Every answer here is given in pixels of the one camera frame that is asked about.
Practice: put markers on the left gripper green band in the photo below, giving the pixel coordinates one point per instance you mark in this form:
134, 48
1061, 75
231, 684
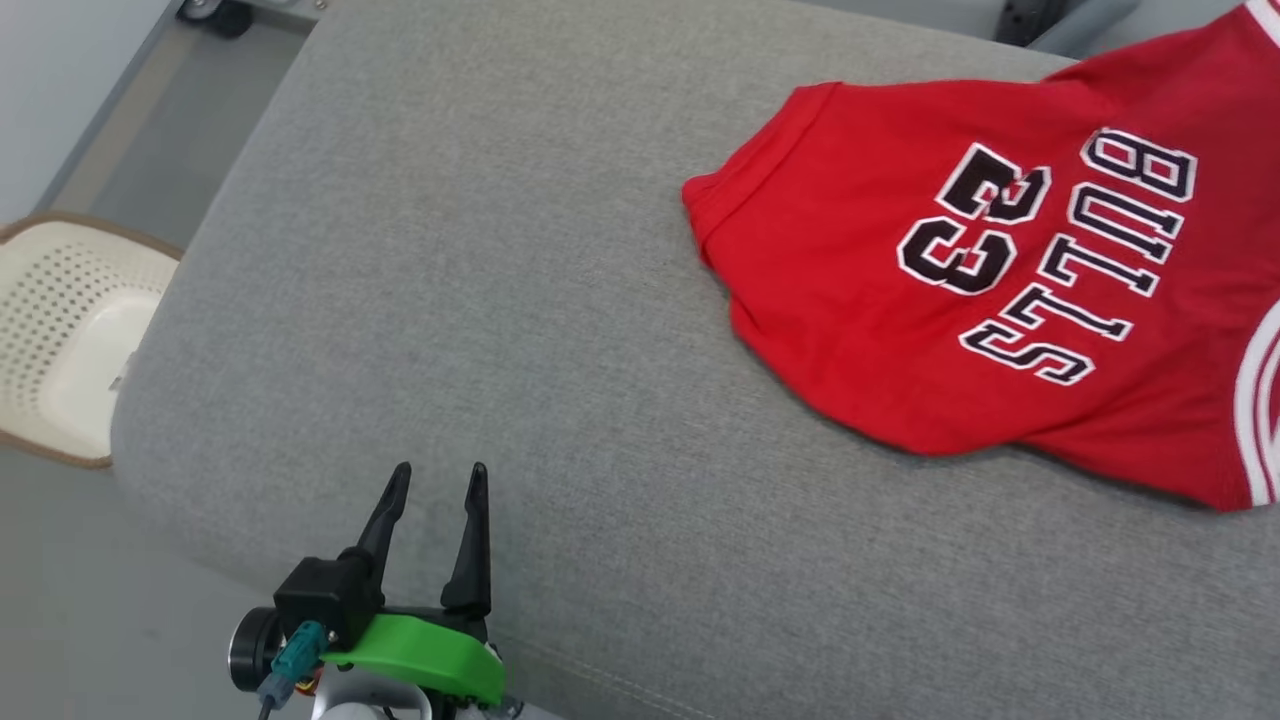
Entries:
440, 655

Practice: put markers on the red Bulls 23 jersey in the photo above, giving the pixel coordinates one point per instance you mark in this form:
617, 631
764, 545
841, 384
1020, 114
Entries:
900, 300

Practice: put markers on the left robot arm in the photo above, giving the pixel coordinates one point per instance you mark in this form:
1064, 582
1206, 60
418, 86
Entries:
360, 702

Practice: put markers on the grey fabric sofa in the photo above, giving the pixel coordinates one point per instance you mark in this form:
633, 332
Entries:
500, 300

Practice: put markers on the beige perforated laundry basket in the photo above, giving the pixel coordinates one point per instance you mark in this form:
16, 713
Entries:
70, 330

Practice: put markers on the black caster wheel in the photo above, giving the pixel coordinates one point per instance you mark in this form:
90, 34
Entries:
225, 15

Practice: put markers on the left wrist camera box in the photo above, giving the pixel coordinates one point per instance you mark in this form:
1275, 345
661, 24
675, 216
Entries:
320, 595

